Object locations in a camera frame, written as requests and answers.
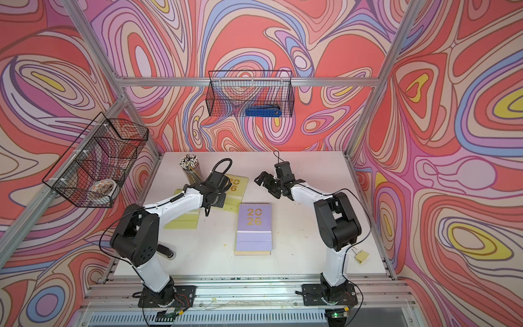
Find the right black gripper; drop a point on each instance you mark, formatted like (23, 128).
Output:
(266, 184)

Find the blue stapler in basket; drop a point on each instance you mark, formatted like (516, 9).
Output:
(267, 111)

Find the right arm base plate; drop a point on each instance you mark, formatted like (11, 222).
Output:
(323, 294)

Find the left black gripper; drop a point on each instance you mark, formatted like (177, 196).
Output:
(223, 199)

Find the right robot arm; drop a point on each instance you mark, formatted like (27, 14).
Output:
(338, 224)

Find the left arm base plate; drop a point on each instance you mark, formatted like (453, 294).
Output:
(179, 297)

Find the tape roll in basket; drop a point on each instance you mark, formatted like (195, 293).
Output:
(101, 191)

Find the yellow binder clip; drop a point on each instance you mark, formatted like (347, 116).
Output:
(359, 255)

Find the beige and black stapler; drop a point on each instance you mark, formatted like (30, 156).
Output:
(165, 251)

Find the right wrist camera with cable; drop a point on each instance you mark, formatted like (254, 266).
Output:
(283, 169)

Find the black wire basket left wall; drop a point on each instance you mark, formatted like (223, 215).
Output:
(107, 149)

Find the purple 2026 calendar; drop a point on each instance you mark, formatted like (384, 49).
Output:
(254, 227)

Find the black wire basket back wall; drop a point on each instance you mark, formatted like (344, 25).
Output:
(230, 92)

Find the clear cup of coloured pencils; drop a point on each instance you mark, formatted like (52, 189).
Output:
(191, 167)

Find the peach 2026 calendar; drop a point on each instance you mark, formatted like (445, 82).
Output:
(252, 253)

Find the green 2026 calendar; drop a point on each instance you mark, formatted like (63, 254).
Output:
(235, 194)
(187, 221)

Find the black wire basket wall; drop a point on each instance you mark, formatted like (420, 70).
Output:
(107, 149)
(230, 92)

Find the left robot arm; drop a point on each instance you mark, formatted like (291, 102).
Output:
(136, 237)

